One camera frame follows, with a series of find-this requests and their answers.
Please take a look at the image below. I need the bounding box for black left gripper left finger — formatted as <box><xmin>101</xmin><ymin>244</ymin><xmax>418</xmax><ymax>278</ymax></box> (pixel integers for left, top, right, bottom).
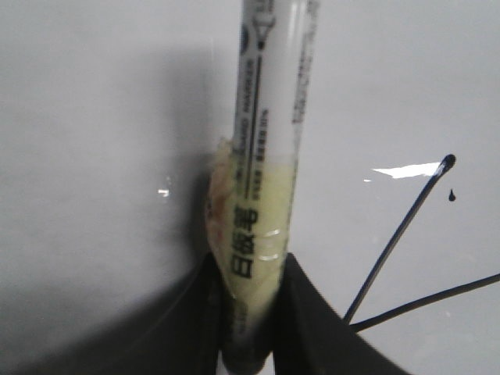
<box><xmin>9</xmin><ymin>254</ymin><xmax>223</xmax><ymax>374</ymax></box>

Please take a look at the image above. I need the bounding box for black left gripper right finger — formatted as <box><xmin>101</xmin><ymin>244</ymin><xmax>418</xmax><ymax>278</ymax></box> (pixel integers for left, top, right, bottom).
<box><xmin>273</xmin><ymin>253</ymin><xmax>408</xmax><ymax>375</ymax></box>

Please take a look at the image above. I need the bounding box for white whiteboard marker with tape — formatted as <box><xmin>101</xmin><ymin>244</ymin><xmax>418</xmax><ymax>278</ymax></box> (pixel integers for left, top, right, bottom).
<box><xmin>205</xmin><ymin>1</ymin><xmax>320</xmax><ymax>374</ymax></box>

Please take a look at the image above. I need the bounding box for white whiteboard with grey frame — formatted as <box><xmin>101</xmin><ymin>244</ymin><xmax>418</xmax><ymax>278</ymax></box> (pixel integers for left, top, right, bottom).
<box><xmin>1</xmin><ymin>1</ymin><xmax>499</xmax><ymax>374</ymax></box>

